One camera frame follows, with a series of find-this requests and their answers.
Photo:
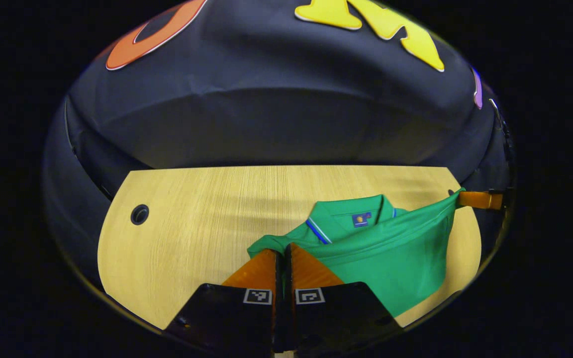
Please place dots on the green T-shirt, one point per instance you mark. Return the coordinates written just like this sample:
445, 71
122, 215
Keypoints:
396, 258

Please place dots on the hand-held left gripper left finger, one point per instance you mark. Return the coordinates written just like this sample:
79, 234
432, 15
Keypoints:
237, 318

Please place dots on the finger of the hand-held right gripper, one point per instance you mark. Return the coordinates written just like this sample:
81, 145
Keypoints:
480, 200

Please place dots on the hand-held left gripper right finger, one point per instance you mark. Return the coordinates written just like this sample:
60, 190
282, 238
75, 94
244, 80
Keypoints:
336, 318

